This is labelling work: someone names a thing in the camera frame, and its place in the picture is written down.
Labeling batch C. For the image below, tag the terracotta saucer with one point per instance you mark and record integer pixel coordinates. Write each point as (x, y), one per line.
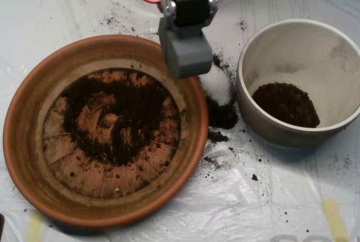
(28, 154)

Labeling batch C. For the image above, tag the dark object at edge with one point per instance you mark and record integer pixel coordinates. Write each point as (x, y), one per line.
(1, 225)

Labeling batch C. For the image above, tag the white ceramic pot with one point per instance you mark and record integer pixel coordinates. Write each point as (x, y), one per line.
(281, 138)

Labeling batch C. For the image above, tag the dark soil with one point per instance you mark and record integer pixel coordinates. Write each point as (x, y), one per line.
(132, 107)
(284, 107)

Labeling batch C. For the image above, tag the spilled soil heap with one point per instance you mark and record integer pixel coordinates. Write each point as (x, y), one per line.
(222, 115)

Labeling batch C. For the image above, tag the clear plastic sheet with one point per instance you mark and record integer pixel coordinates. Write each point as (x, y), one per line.
(253, 211)

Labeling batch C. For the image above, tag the beige masking tape strip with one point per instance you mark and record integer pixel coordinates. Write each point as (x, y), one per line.
(334, 219)
(35, 228)

